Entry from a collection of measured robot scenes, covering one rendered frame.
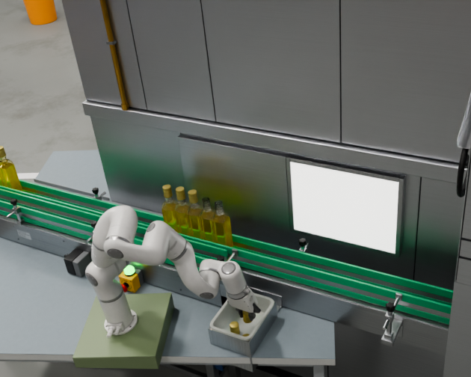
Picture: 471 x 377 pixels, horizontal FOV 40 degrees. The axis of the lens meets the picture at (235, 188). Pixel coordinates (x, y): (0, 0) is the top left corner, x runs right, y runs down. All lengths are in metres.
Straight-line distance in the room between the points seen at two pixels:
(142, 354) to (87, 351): 0.21
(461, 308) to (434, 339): 0.38
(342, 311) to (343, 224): 0.32
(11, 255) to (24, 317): 0.45
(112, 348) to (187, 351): 0.27
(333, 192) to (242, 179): 0.37
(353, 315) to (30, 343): 1.23
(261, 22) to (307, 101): 0.31
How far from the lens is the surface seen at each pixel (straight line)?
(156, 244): 2.01
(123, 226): 2.04
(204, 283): 2.13
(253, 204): 2.54
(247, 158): 2.43
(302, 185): 2.38
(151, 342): 2.41
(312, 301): 2.46
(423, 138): 2.15
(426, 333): 2.36
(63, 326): 2.68
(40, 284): 2.91
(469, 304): 2.00
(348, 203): 2.35
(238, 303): 2.31
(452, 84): 2.05
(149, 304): 2.55
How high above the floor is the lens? 2.53
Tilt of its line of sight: 33 degrees down
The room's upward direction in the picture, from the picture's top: 7 degrees counter-clockwise
